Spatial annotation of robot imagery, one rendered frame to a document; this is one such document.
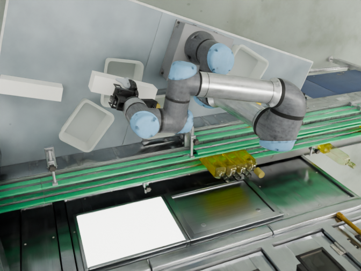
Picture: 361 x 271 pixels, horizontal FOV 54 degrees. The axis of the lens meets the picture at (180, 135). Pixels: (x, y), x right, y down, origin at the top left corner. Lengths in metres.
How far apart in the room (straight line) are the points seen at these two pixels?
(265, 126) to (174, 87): 0.37
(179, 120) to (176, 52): 0.61
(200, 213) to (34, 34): 1.04
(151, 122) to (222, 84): 0.24
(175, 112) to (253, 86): 0.25
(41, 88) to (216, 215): 0.94
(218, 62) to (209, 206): 0.68
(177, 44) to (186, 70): 0.62
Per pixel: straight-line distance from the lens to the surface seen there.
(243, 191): 1.83
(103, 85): 1.29
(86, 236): 1.59
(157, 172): 1.77
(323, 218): 1.79
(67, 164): 1.72
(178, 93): 1.03
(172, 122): 1.06
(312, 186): 2.03
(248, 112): 1.32
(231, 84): 1.08
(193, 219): 1.64
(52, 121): 1.71
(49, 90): 1.59
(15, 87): 1.59
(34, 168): 1.73
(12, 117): 1.70
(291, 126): 1.21
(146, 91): 1.34
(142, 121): 1.00
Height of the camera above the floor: 2.31
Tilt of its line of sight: 55 degrees down
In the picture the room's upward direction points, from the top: 139 degrees clockwise
